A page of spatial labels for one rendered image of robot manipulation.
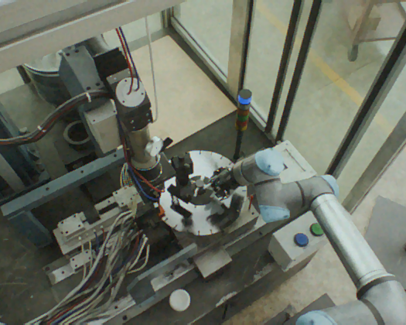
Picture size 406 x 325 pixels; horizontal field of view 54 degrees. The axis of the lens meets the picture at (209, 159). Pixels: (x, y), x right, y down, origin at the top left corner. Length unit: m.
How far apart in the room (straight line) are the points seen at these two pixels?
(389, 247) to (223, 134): 1.25
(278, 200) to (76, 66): 0.60
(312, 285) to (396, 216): 0.68
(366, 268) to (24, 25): 0.84
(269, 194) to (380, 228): 1.55
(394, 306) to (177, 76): 1.45
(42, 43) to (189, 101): 1.61
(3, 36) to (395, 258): 2.39
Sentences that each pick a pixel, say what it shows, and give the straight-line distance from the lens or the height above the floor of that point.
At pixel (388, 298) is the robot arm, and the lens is 0.91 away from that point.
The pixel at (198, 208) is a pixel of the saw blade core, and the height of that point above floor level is 0.95.
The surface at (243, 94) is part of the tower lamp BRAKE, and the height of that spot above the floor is 1.16.
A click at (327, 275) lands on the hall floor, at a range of 2.37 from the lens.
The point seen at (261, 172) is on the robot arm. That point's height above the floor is 1.27.
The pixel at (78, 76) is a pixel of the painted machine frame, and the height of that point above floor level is 1.52.
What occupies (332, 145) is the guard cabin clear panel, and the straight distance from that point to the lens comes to 1.45.
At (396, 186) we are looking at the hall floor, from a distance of 2.75.
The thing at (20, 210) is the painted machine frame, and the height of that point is 1.03.
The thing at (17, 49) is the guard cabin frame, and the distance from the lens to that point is 0.28.
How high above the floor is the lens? 2.19
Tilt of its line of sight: 58 degrees down
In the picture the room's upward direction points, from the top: 1 degrees clockwise
